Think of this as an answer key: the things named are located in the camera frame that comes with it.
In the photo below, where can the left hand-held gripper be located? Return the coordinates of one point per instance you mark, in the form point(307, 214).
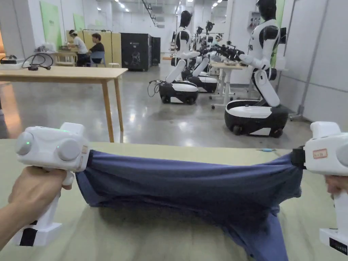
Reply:
point(46, 152)

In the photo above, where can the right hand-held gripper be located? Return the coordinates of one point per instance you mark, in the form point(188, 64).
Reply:
point(329, 155)

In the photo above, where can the dark blue shirt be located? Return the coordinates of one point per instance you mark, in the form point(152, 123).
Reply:
point(190, 187)

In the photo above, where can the person's left forearm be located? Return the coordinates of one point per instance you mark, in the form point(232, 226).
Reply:
point(13, 220)

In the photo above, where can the person's right hand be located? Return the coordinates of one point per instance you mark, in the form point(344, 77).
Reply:
point(337, 185)

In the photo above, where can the person's left hand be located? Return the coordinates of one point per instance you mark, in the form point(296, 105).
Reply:
point(35, 187)

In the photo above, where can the small blue pen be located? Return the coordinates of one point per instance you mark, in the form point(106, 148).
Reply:
point(267, 150)

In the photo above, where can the large white black humanoid robot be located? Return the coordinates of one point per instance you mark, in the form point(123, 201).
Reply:
point(263, 68)

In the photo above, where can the bed with pale green sheet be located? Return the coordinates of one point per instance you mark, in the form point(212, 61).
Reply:
point(136, 233)

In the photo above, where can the white height-adjustable desk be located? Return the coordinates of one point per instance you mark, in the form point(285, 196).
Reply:
point(225, 76)

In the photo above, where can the large black cabinet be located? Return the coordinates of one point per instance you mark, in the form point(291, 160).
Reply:
point(135, 51)

